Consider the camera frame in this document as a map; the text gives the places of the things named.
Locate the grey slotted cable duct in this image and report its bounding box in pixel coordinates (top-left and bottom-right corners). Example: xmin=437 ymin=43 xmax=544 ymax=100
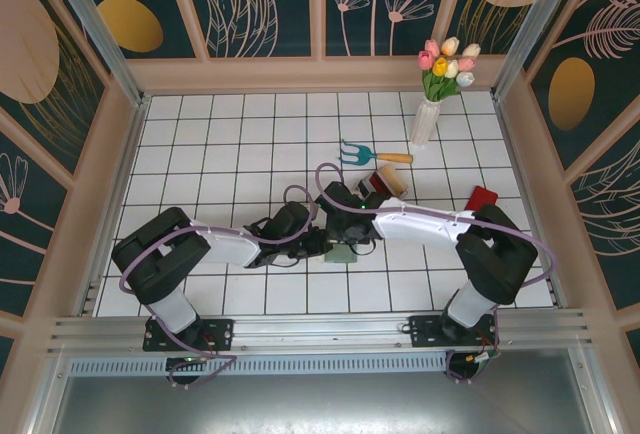
xmin=67 ymin=356 xmax=451 ymax=378

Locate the white ribbed vase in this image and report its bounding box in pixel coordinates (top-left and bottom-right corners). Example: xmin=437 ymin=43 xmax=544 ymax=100
xmin=410 ymin=94 xmax=442 ymax=149

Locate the red toy shovel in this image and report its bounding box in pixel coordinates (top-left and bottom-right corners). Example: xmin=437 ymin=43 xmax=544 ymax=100
xmin=467 ymin=185 xmax=499 ymax=211

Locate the clear plastic card box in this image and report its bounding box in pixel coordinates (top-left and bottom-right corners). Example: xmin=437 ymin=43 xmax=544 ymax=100
xmin=356 ymin=163 xmax=410 ymax=201

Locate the red credit card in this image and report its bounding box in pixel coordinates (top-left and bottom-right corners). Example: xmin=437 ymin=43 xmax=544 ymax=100
xmin=369 ymin=172 xmax=394 ymax=196

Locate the pastel tulip bouquet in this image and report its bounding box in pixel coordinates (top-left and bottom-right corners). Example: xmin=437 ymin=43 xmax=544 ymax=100
xmin=417 ymin=36 xmax=482 ymax=104

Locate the aluminium frame post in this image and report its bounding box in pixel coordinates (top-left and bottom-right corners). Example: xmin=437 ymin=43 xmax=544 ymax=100
xmin=491 ymin=0 xmax=576 ymax=101
xmin=38 ymin=0 xmax=152 ymax=108

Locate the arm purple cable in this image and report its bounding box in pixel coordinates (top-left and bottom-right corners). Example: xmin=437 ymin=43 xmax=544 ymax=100
xmin=119 ymin=184 xmax=321 ymax=389
xmin=316 ymin=162 xmax=558 ymax=385

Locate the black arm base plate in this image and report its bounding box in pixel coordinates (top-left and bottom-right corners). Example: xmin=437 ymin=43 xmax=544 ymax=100
xmin=143 ymin=318 xmax=236 ymax=353
xmin=408 ymin=314 xmax=501 ymax=350

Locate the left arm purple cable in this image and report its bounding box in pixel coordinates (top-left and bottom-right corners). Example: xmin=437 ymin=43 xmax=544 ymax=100
xmin=119 ymin=184 xmax=321 ymax=389

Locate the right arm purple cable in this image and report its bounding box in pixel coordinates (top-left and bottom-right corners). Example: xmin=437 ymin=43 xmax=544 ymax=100
xmin=316 ymin=162 xmax=558 ymax=385

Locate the tan credit card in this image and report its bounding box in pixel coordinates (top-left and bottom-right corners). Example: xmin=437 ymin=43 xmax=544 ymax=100
xmin=378 ymin=165 xmax=409 ymax=200

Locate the aluminium mounting rail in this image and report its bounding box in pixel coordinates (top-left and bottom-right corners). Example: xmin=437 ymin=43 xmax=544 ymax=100
xmin=47 ymin=307 xmax=599 ymax=355

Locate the teal garden fork wooden handle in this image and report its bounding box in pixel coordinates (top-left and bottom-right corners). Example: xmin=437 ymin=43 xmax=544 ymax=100
xmin=337 ymin=139 xmax=415 ymax=167

